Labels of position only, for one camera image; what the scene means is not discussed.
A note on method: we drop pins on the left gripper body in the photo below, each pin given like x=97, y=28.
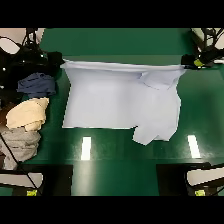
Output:
x=56, y=63

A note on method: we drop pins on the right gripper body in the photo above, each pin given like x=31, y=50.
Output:
x=190, y=61

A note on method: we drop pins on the pale blue shirt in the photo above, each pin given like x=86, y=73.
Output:
x=113, y=100

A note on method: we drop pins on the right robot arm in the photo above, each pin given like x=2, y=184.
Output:
x=208, y=40

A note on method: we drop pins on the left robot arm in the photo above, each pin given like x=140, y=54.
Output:
x=20, y=56

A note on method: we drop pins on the navy blue garment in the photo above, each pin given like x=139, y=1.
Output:
x=36, y=85

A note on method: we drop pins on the cream garment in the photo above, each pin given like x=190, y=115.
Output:
x=26, y=113

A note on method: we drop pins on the grey garment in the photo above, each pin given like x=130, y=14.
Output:
x=20, y=143

